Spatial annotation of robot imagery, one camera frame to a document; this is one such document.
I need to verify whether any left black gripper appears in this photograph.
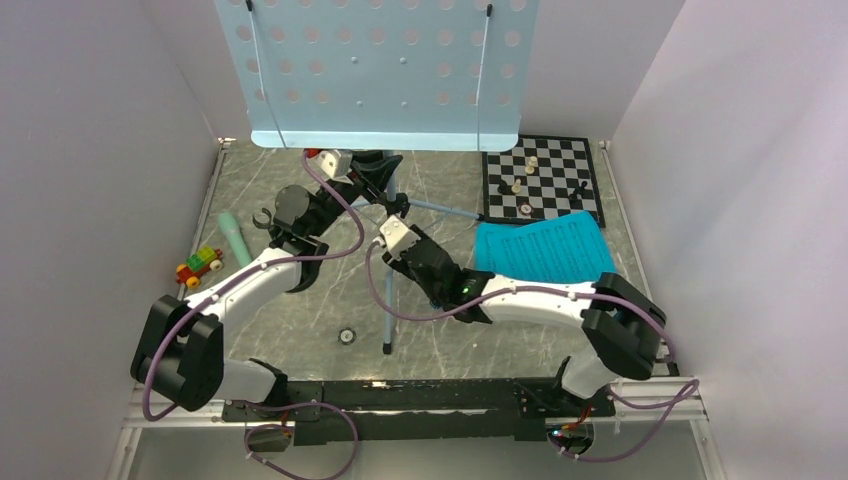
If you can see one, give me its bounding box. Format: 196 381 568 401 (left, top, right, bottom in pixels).
309 150 404 239

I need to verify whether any light blue music stand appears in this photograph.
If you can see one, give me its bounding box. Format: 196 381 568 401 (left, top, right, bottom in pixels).
213 0 541 356

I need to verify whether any black microphone stand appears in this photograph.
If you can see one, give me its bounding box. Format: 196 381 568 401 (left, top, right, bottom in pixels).
251 208 274 231

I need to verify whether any blue sheet music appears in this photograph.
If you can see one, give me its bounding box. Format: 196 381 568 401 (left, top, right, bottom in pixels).
474 212 617 284

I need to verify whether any green toy microphone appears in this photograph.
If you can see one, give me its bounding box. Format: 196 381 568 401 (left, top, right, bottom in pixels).
217 212 253 267

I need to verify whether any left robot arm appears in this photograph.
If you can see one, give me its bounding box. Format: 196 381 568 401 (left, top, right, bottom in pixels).
130 150 403 421

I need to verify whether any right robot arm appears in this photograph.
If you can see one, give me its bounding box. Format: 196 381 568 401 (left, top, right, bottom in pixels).
378 217 666 416

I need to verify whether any black chess piece lying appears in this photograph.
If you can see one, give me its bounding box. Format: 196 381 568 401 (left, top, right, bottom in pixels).
497 182 513 195

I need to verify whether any blue white poker chip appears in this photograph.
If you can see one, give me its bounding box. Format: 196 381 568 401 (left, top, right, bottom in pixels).
338 328 356 345

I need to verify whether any cream chess piece standing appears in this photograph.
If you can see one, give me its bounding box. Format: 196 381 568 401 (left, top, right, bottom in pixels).
524 156 538 175

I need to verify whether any black white chessboard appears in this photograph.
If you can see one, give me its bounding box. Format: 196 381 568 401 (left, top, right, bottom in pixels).
482 135 606 228

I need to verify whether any colourful brick toy car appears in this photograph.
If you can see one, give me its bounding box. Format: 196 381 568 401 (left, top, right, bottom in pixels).
175 246 223 289

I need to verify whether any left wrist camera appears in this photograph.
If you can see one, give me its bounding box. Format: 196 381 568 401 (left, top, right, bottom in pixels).
304 149 353 184

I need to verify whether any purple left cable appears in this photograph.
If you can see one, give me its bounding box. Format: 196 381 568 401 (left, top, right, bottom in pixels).
140 150 367 480

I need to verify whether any black base frame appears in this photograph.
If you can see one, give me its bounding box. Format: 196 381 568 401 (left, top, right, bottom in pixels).
222 377 615 446

